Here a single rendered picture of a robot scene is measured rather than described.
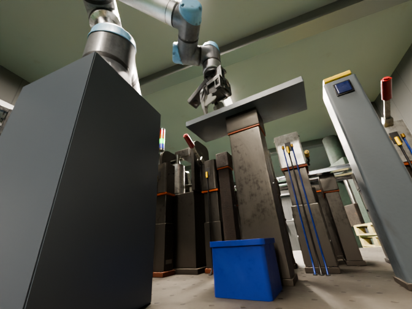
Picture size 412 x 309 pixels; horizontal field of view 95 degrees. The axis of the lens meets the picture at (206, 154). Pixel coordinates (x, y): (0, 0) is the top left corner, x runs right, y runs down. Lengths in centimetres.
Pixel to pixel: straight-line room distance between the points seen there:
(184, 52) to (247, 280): 73
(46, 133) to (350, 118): 59
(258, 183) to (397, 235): 26
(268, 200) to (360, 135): 25
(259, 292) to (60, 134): 39
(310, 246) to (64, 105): 64
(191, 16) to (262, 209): 62
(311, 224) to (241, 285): 32
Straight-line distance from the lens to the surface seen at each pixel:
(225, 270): 40
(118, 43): 58
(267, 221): 49
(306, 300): 39
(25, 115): 46
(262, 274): 38
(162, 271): 70
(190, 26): 76
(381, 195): 50
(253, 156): 53
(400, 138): 72
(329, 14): 291
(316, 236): 64
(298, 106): 66
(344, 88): 58
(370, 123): 54
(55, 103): 40
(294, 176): 67
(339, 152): 499
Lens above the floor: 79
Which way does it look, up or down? 25 degrees up
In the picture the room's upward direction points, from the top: 4 degrees counter-clockwise
